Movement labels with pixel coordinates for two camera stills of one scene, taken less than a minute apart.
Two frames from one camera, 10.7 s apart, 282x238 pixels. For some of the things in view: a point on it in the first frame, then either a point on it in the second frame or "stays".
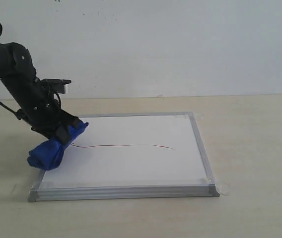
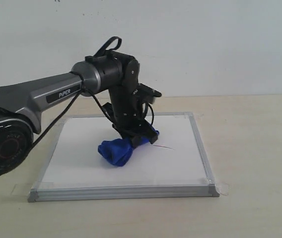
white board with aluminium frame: [130, 156] stays
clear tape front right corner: [223, 188] stays
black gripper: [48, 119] to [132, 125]
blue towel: [49, 154] to [117, 151]
